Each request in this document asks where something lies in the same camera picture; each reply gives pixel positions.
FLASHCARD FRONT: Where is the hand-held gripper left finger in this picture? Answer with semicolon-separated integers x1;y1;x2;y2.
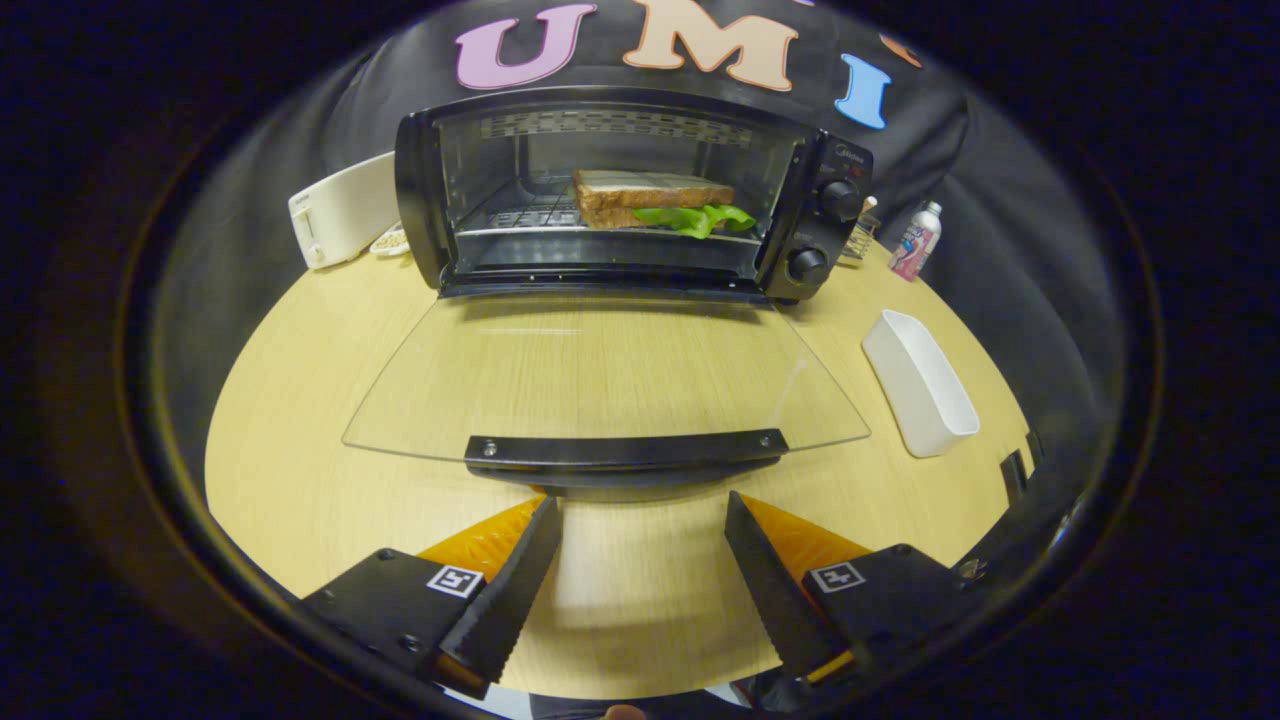
300;494;564;701

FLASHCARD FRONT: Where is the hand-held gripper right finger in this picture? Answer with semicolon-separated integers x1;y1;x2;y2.
724;490;1003;691

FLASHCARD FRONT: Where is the black toaster oven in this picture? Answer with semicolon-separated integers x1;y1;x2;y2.
342;86;874;502

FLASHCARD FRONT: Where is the sandwich with lettuce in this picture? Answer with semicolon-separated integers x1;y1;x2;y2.
572;169;758;241

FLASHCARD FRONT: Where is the white pop-up toaster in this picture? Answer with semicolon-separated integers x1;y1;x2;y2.
288;151;402;271

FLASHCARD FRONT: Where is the white rectangular tray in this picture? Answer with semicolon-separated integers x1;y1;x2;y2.
862;309;981;459

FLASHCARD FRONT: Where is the clear plastic container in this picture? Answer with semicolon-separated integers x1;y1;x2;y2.
840;196;882;264

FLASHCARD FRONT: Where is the white pink spray bottle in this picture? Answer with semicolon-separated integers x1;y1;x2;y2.
889;200;943;283

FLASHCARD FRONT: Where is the black backdrop cloth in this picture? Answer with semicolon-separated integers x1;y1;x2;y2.
160;0;1121;481

